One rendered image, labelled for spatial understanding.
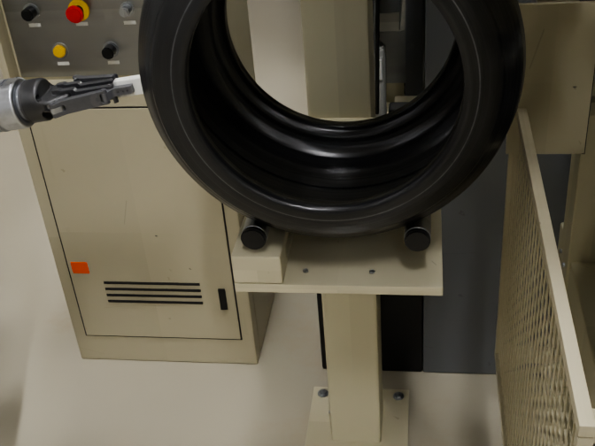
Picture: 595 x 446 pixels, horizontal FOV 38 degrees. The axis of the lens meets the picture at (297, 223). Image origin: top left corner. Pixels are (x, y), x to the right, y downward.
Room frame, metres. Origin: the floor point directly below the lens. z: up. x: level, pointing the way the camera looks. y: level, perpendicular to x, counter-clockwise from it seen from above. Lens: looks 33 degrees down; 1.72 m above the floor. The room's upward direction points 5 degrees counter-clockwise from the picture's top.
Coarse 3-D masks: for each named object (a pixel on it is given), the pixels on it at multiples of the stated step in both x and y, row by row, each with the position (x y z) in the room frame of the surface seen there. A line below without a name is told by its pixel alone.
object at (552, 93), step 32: (544, 0) 1.62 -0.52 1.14; (576, 0) 1.61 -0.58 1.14; (544, 32) 1.44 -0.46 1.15; (576, 32) 1.43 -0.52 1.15; (544, 64) 1.44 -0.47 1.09; (576, 64) 1.43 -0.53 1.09; (544, 96) 1.43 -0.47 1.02; (576, 96) 1.42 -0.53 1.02; (512, 128) 1.44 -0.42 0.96; (544, 128) 1.43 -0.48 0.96; (576, 128) 1.42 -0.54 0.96
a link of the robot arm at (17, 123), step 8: (0, 80) 1.40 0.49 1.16; (8, 80) 1.40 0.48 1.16; (16, 80) 1.39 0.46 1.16; (24, 80) 1.41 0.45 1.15; (0, 88) 1.37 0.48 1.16; (8, 88) 1.37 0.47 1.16; (16, 88) 1.38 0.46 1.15; (0, 96) 1.36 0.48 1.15; (8, 96) 1.36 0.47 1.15; (16, 96) 1.37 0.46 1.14; (0, 104) 1.35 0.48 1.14; (8, 104) 1.35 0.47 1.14; (16, 104) 1.36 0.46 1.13; (0, 112) 1.35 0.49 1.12; (8, 112) 1.35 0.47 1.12; (16, 112) 1.35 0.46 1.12; (0, 120) 1.35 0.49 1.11; (8, 120) 1.35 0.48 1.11; (16, 120) 1.35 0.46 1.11; (24, 120) 1.36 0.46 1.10; (0, 128) 1.36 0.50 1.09; (8, 128) 1.36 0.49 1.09; (16, 128) 1.36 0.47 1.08
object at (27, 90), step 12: (24, 84) 1.38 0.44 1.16; (36, 84) 1.37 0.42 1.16; (48, 84) 1.40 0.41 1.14; (24, 96) 1.36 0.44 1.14; (36, 96) 1.36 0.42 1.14; (48, 96) 1.36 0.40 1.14; (60, 96) 1.35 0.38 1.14; (24, 108) 1.35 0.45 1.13; (36, 108) 1.35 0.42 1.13; (36, 120) 1.36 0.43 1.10; (48, 120) 1.37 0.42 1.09
